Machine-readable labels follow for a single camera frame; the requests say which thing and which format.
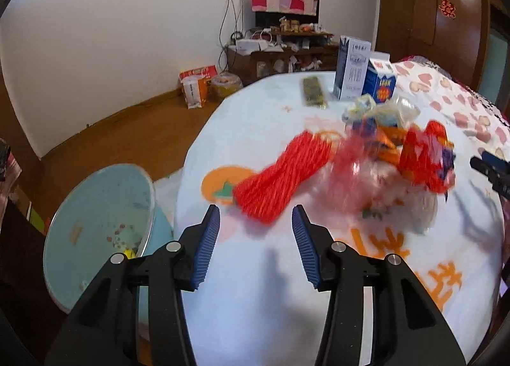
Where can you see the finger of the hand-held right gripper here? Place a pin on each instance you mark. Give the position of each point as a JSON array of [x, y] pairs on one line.
[[498, 173]]

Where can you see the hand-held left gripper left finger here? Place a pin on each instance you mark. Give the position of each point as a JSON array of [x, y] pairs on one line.
[[205, 246]]

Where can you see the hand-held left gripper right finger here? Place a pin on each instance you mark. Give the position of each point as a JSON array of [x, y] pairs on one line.
[[306, 246]]

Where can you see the red foam fruit net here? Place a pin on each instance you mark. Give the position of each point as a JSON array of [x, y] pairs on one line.
[[279, 175]]

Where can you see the yellow candy wrapper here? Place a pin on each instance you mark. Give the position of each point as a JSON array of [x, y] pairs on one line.
[[128, 254]]

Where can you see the red plastic bag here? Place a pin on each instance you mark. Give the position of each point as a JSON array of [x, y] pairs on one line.
[[422, 155]]

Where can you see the clear plastic bag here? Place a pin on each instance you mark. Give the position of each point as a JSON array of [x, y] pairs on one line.
[[382, 187]]

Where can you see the light blue plastic bin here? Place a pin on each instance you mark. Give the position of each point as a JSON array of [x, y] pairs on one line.
[[95, 206]]

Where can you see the white yellow plastic wrapper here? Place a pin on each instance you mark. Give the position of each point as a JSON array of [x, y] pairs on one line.
[[382, 111]]

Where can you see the black white patterned cloth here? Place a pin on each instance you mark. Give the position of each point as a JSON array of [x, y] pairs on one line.
[[494, 107]]

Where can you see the pink heart print blanket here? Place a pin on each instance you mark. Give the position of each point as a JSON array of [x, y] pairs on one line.
[[458, 107]]

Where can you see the white orange printed tablecloth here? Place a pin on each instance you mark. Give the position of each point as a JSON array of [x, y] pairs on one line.
[[259, 135]]

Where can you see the blue white milk carton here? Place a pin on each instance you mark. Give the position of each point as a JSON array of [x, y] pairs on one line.
[[380, 81]]

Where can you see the white paper bag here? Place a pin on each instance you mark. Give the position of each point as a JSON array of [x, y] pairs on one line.
[[193, 93]]

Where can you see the dark flat snack packet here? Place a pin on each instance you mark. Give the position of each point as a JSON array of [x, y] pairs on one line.
[[314, 91]]

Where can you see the plastic bag of oranges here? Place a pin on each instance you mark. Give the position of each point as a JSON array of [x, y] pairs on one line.
[[226, 87]]

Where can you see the orange gift box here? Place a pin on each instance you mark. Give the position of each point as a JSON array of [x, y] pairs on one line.
[[209, 73]]

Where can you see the tall white milk carton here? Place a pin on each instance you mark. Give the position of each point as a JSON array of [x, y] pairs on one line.
[[352, 67]]

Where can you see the wooden television cabinet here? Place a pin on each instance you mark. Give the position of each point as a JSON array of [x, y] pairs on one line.
[[247, 67]]

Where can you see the white box on cabinet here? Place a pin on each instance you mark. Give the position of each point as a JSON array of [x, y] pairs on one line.
[[249, 45]]

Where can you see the dark crumpled cloth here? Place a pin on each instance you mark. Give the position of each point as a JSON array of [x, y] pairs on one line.
[[6, 163]]

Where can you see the black television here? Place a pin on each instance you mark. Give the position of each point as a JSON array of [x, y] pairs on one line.
[[267, 20]]

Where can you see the red paper wall decoration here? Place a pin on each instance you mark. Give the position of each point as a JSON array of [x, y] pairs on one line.
[[447, 7]]

